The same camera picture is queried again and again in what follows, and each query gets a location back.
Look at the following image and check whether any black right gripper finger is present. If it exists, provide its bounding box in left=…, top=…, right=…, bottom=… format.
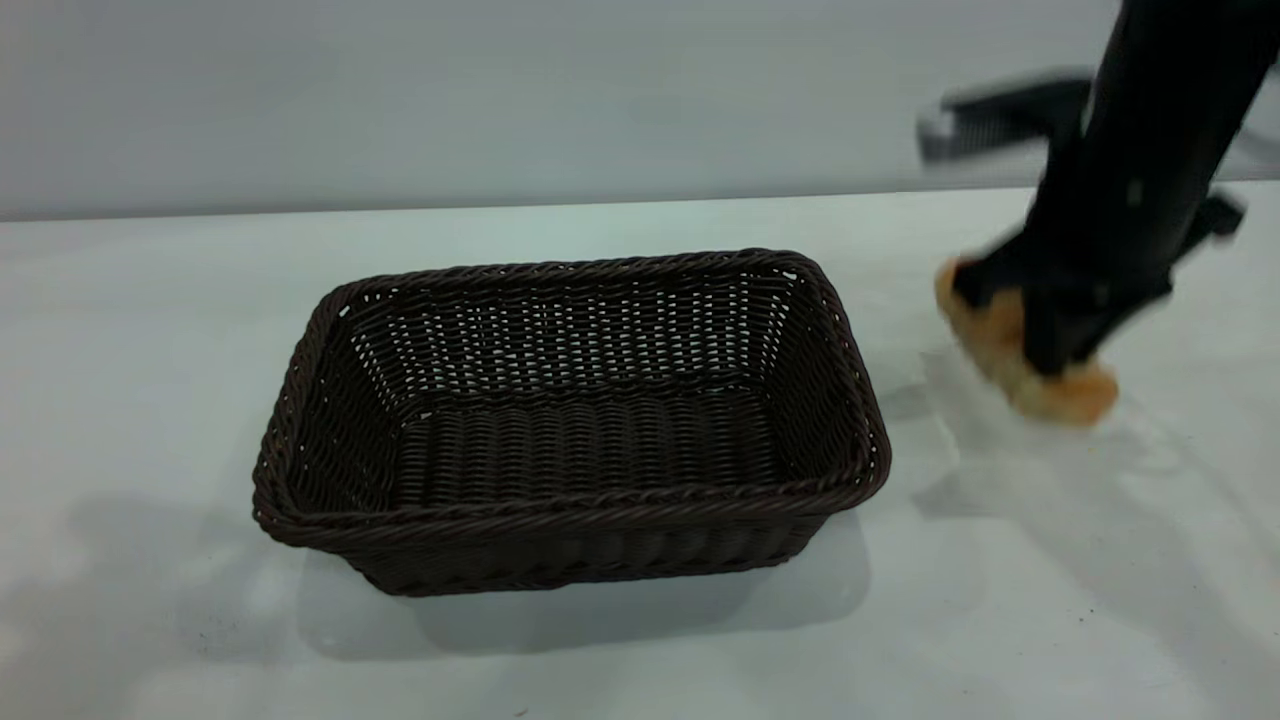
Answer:
left=1100, top=291, right=1173, bottom=352
left=1024, top=304, right=1102, bottom=380

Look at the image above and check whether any black woven wicker basket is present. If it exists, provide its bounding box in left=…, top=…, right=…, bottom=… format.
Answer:
left=251, top=248, right=893, bottom=599

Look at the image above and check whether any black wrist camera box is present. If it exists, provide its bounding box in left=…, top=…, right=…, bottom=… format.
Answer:
left=917, top=74, right=1097, bottom=167

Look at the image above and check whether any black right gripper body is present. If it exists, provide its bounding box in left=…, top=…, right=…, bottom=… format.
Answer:
left=952, top=190, right=1248, bottom=309

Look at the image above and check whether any striped orange bread roll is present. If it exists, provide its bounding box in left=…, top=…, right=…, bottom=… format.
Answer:
left=934, top=257, right=1120, bottom=427

